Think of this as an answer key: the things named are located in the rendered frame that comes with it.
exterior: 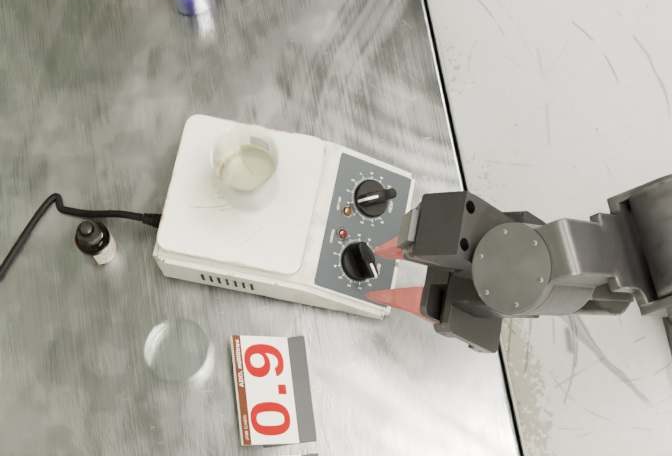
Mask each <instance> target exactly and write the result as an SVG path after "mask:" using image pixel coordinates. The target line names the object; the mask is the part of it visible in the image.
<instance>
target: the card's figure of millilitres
mask: <svg viewBox="0 0 672 456"><path fill-rule="evenodd" d="M241 348H242V358H243V367H244V376H245V386H246V395H247V404H248V414H249V423H250V433H251V441H272V440H294V436H293V427H292V419H291V410H290V401H289V393H288V384H287V376H286V367H285V358H284V350H283V341H282V340H269V339H241Z"/></svg>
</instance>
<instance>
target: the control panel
mask: <svg viewBox="0 0 672 456"><path fill-rule="evenodd" d="M366 180H375V181H377V182H379V183H380V184H382V185H383V187H384V188H385V189H389V188H394V189H395V190H396V192H397V195H396V197H395V198H393V199H390V200H388V206H387V208H386V210H385V212H384V213H383V214H382V215H380V216H378V217H367V216H365V215H363V214H362V213H361V212H360V211H359V210H358V208H357V206H356V203H355V191H356V188H357V187H358V185H359V184H360V183H362V182H363V181H366ZM411 181H412V179H410V178H408V177H405V176H403V175H400V174H397V173H395V172H392V171H390V170H387V169H385V168H382V167H380V166H377V165H375V164H372V163H369V162H367V161H364V160H362V159H359V158H357V157H354V156H352V155H349V154H347V153H343V152H342V154H341V157H340V161H339V166H338V171H337V175H336V180H335V185H334V190H333V194H332V199H331V204H330V208H329V213H328V218H327V223H326V227H325V232H324V237H323V241H322V246H321V251H320V255H319V260H318V265H317V270H316V274H315V279H314V284H316V285H317V286H320V287H323V288H326V289H329V290H332V291H335V292H338V293H341V294H344V295H347V296H350V297H353V298H356V299H359V300H362V301H365V302H368V303H371V304H374V305H377V306H380V307H383V308H387V305H383V304H380V303H376V302H374V301H372V300H370V299H368V298H366V293H368V292H373V291H378V290H387V289H391V285H392V280H393V274H394V269H395V264H396V259H387V258H382V257H381V256H379V255H377V254H375V253H374V249H375V248H377V247H379V246H381V245H382V244H384V243H386V242H388V241H390V240H392V239H394V238H396V237H397V236H398V235H399V229H400V224H401V218H402V216H403V215H405V213H406V207H407V202H408V197H409V192H410V187H411ZM344 207H350V208H351V210H352V213H351V215H350V216H346V215H345V214H344V212H343V209H344ZM341 229H344V230H346V232H347V236H346V238H344V239H342V238H340V237H339V230H341ZM360 241H364V242H366V243H367V245H368V246H369V247H370V248H371V250H372V251H373V253H374V255H375V259H376V267H377V269H378V275H377V278H374V279H369V280H368V279H366V280H362V281H356V280H353V279H351V278H350V277H348V276H347V274H346V273H345V272H344V270H343V267H342V262H341V259H342V254H343V251H344V250H345V248H346V247H347V246H348V245H350V244H352V243H356V242H360Z"/></svg>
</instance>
